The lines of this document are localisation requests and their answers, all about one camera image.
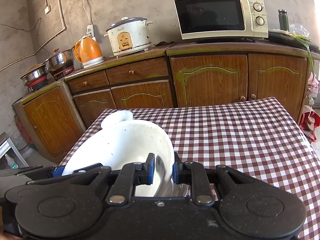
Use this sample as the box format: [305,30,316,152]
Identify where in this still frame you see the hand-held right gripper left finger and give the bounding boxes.
[76,152,156,205]

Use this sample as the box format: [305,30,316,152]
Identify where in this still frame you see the green onion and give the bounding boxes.
[287,31,315,70]

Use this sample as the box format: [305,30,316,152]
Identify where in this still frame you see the red bag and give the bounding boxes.
[299,110,320,143]

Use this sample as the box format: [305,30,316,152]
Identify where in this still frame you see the white rice cooker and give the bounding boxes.
[104,17,154,57]

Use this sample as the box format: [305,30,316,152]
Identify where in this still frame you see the clear plastic bottle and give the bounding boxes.
[4,154,18,170]

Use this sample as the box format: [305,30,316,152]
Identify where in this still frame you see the red checkered tablecloth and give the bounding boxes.
[59,97,320,240]

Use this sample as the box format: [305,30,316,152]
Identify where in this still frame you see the lidded steel pot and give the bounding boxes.
[44,48,75,70]

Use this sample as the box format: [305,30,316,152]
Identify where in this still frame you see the green thermos bottle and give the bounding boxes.
[278,9,290,32]

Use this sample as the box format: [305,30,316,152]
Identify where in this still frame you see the wooden corner cabinet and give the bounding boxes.
[12,80,87,164]

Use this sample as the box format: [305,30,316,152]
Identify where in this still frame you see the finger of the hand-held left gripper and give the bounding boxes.
[15,165,64,183]
[72,163,103,175]

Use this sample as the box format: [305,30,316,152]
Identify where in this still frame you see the wooden double door cabinet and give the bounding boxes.
[166,42,320,125]

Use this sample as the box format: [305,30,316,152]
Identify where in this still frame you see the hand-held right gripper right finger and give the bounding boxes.
[172,152,250,205]

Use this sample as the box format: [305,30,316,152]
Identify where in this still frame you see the cream microwave oven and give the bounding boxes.
[173,0,269,40]

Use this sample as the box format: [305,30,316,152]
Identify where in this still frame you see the pink cloth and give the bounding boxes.
[307,71,320,95]

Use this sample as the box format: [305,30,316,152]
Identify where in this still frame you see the clear plastic bag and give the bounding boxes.
[289,24,310,39]

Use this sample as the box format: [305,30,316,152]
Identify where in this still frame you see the wide white ceramic bowl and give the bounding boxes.
[61,120,175,198]

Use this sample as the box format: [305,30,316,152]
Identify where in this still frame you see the white metal frame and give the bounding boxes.
[0,137,23,168]

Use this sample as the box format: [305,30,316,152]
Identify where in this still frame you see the white power cable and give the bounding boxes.
[79,0,92,27]

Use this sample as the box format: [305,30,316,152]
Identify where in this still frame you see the red black induction cooker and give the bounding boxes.
[26,76,54,93]
[51,64,75,79]

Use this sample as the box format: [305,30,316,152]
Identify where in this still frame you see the wooden drawer cabinet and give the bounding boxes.
[65,42,177,128]

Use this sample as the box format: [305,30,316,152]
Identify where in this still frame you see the orange electric kettle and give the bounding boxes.
[74,34,105,69]

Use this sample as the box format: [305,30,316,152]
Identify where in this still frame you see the white wall pipe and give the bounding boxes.
[0,0,67,72]

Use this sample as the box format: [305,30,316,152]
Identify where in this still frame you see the blue patterned white bowl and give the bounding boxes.
[101,110,134,129]

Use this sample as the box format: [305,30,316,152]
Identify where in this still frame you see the deep steel bowl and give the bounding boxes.
[155,177,192,197]

